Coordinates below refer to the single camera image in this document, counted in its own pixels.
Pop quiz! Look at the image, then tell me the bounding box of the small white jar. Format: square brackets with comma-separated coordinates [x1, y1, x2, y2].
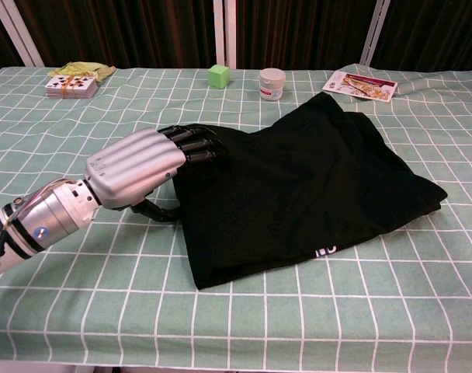
[258, 68, 286, 102]

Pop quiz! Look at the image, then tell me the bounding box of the deck of playing cards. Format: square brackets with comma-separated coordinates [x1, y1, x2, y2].
[44, 74, 99, 100]

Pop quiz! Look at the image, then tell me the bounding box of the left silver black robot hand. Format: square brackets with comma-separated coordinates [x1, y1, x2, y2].
[84, 124, 229, 223]

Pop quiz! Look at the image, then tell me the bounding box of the picture card packet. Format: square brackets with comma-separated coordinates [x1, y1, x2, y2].
[321, 70, 399, 101]

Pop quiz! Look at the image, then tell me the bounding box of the white frame post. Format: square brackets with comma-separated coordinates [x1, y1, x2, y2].
[359, 0, 392, 66]
[0, 0, 45, 68]
[213, 0, 237, 69]

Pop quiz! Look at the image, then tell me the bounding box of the yellow green crumpled cloth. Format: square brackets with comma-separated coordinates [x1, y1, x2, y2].
[47, 61, 116, 82]

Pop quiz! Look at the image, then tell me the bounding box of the green cube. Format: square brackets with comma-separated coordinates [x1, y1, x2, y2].
[207, 64, 231, 90]

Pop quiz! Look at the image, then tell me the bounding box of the black cloth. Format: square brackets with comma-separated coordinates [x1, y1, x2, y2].
[169, 92, 449, 291]

